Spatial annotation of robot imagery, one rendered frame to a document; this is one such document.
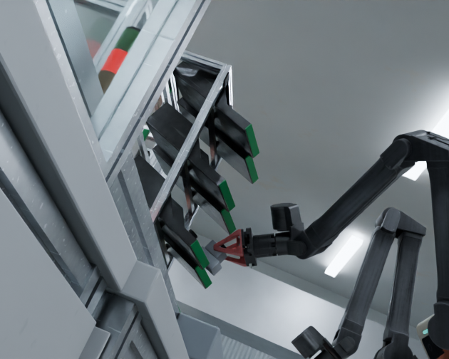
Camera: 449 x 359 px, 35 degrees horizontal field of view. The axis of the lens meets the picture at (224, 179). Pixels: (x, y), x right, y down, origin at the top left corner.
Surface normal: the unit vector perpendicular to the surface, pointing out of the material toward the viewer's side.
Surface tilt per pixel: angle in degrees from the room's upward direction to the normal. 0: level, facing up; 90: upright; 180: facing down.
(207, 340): 90
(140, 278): 90
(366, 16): 180
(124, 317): 90
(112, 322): 90
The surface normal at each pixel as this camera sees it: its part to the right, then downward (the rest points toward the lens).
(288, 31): -0.39, 0.83
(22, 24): 0.92, 0.34
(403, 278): 0.04, -0.40
